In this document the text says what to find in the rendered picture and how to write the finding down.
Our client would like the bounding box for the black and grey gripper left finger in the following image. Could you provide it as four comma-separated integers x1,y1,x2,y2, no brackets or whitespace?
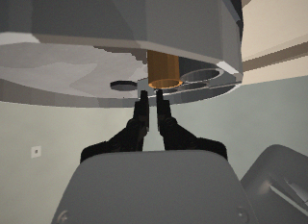
80,90,149,163

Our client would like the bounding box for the bronze bushing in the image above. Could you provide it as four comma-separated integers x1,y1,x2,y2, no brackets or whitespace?
147,50,183,88

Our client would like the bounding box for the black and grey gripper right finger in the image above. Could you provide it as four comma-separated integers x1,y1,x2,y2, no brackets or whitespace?
156,89,228,161

